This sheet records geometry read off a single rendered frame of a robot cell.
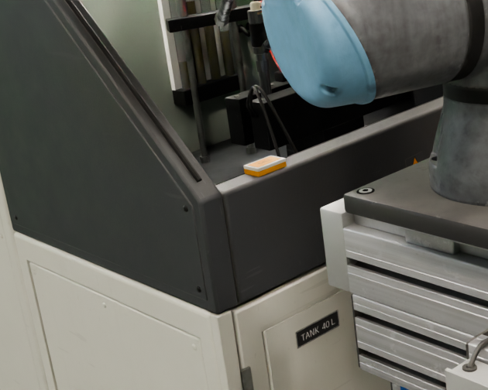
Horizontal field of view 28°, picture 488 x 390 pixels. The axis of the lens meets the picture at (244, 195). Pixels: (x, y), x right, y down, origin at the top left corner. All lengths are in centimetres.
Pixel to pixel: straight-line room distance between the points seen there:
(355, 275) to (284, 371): 40
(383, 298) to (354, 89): 29
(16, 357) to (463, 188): 125
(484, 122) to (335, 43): 17
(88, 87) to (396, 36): 68
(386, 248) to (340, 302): 48
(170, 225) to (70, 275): 35
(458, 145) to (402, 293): 18
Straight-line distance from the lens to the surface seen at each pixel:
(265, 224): 129
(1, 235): 179
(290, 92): 159
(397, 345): 101
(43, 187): 158
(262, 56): 159
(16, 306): 185
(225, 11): 146
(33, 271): 172
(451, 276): 92
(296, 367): 140
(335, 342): 144
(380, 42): 75
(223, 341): 129
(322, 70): 75
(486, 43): 81
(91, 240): 149
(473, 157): 85
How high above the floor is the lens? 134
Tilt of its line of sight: 19 degrees down
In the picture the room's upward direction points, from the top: 8 degrees counter-clockwise
